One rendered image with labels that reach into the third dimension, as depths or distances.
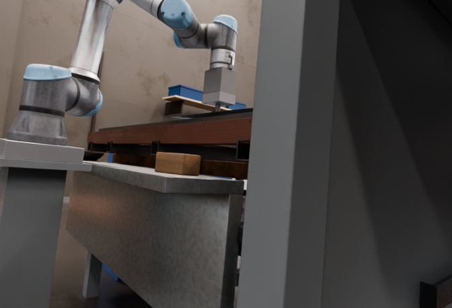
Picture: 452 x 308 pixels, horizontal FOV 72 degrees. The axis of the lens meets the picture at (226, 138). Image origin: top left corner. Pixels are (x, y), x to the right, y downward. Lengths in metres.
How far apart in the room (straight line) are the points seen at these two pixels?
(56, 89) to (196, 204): 0.52
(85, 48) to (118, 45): 4.33
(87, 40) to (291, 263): 1.05
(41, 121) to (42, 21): 4.25
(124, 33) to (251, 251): 5.42
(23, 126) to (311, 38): 0.89
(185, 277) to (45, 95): 0.62
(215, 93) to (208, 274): 0.49
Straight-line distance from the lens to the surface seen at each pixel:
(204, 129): 0.86
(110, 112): 5.22
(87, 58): 1.15
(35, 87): 1.02
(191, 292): 0.83
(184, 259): 0.85
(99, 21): 1.19
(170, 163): 0.77
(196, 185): 0.64
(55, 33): 5.20
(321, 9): 0.24
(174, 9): 0.89
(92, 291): 1.87
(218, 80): 0.93
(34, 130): 0.99
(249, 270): 0.23
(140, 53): 5.62
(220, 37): 0.98
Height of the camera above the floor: 0.71
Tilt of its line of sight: 5 degrees up
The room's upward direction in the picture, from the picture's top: 5 degrees clockwise
